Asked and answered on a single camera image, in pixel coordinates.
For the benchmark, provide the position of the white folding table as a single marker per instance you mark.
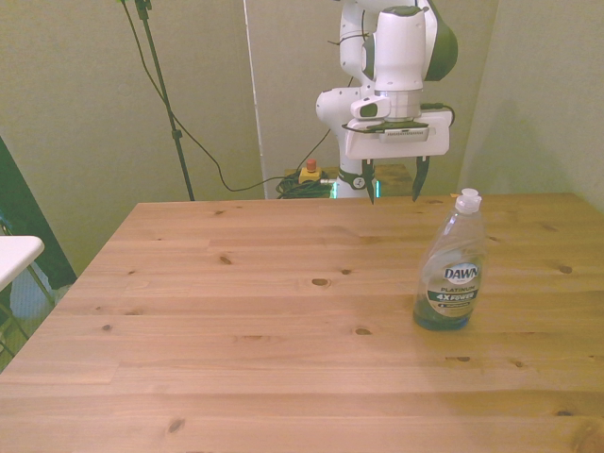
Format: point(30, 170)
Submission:
point(16, 255)

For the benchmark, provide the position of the yellow emergency stop button box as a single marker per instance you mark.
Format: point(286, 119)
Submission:
point(311, 173)

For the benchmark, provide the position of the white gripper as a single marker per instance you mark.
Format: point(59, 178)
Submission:
point(439, 137)

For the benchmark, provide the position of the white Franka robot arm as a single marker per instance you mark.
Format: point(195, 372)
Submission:
point(396, 52)

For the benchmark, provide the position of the white vertical wall strip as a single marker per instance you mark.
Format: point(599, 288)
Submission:
point(254, 94)

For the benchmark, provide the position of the clear Dawn dish soap bottle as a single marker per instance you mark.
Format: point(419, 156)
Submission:
point(450, 273)

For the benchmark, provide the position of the black camera tripod stand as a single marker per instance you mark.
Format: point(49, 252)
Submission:
point(162, 94)

